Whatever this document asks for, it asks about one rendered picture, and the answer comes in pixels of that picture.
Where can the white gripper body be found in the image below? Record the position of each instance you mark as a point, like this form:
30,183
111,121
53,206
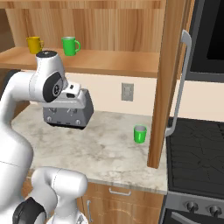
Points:
71,102

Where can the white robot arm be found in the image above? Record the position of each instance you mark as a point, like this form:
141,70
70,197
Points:
17,137

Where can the yellow mug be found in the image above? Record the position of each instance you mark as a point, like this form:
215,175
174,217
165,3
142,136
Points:
34,44

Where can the wooden base cabinet door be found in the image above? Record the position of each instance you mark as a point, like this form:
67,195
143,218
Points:
125,213

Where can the silver toaster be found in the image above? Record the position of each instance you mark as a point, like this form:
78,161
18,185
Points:
87,108

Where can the wooden drawer front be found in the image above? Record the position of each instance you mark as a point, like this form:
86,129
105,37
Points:
143,194

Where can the black stove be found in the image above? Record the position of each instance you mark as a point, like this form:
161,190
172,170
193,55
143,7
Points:
195,157

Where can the black microwave oven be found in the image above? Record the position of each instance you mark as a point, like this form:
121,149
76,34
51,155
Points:
208,38

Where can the black stove knob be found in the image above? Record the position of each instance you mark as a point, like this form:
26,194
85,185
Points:
215,210
191,206

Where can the grey wall outlet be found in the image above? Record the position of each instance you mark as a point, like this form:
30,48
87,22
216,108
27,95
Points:
127,92

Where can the open wooden wall cabinet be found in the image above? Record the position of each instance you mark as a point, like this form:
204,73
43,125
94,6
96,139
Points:
116,35

